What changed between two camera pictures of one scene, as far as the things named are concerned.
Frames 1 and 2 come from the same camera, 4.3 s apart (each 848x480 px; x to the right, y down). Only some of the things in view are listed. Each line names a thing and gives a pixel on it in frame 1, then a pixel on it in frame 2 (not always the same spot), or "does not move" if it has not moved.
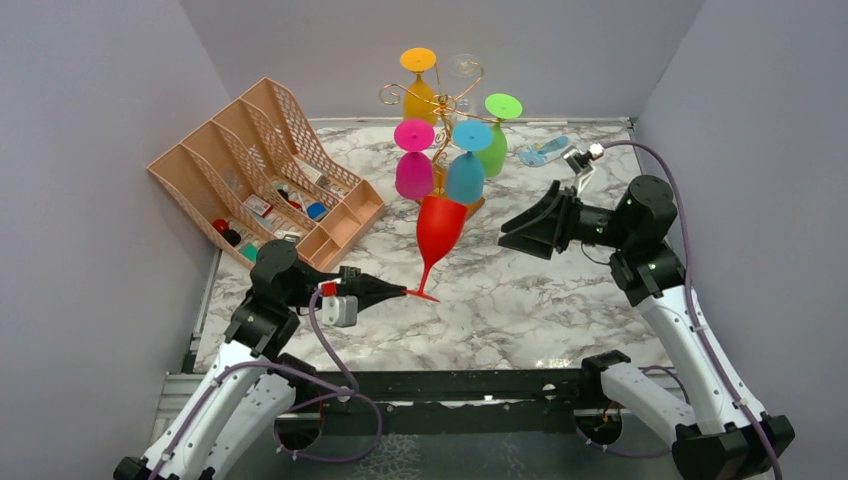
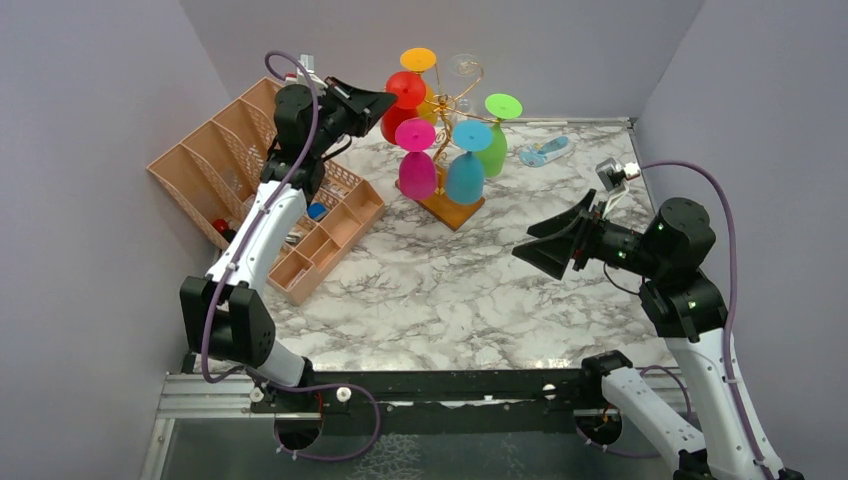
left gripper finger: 366,299 -> 366,122
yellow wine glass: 419,100 does not move
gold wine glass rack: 448,107 does not move
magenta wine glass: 414,174 does not move
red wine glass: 439,225 -> 410,88
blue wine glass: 465,175 does not move
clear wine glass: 463,98 does not move
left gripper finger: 356,282 -> 364,99
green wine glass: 500,107 does not move
